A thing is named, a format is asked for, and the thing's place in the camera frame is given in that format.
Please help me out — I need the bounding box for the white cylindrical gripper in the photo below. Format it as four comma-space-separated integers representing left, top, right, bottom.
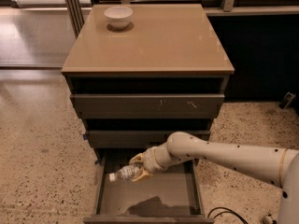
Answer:
129, 144, 179, 182

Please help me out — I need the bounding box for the clear plastic water bottle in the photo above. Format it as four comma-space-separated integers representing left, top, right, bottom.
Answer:
108, 165, 142, 182

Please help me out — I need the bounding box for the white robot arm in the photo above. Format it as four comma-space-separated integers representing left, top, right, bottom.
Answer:
130, 132, 299, 224

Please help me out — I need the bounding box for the open bottom grey drawer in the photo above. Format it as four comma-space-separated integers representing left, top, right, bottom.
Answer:
83, 149, 214, 224

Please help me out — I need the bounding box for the middle grey drawer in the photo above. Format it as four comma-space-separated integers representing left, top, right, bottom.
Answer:
85, 129, 212, 149

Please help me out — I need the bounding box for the top grey drawer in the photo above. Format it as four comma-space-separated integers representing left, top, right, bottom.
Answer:
70, 94, 224, 119

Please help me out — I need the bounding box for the grey drawer cabinet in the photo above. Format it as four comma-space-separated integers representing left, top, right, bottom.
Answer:
61, 4, 235, 224

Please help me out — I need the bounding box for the grey power strip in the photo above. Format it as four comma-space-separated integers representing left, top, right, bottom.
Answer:
263, 214, 278, 224

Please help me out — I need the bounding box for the white ceramic bowl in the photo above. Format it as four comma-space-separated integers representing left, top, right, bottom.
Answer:
104, 6, 133, 30

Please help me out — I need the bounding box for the black cable on floor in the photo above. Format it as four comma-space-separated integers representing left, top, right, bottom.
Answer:
206, 206, 249, 224

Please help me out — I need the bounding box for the small grey floor bracket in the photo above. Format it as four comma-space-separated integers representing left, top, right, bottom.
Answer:
279, 92, 296, 109

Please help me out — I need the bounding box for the metal window frame post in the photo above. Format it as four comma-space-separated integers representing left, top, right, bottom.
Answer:
65, 0, 84, 37

